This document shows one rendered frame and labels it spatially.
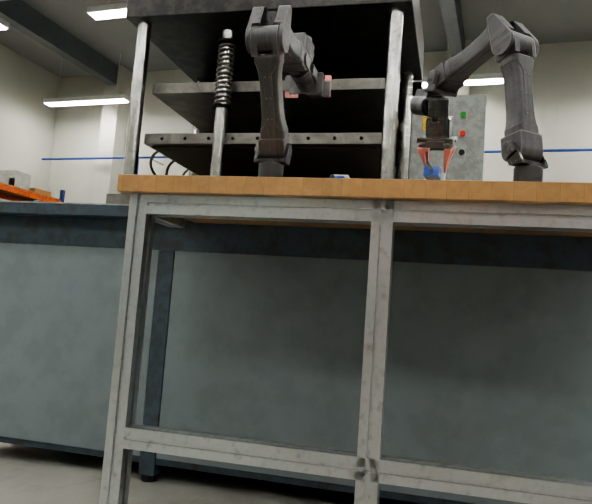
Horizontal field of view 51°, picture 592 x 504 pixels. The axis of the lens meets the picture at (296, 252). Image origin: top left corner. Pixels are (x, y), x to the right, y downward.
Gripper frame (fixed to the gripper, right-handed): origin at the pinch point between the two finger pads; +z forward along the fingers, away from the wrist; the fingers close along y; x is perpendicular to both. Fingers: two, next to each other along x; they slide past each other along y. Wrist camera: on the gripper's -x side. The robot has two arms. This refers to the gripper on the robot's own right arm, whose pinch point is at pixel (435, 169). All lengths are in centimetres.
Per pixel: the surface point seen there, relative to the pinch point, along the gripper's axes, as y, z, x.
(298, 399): 26, 58, 40
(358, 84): 54, -20, -85
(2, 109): 791, 29, -513
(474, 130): 5, -2, -89
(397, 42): 37, -37, -85
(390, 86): 37, -20, -77
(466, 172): 6, 15, -82
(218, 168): 107, 13, -53
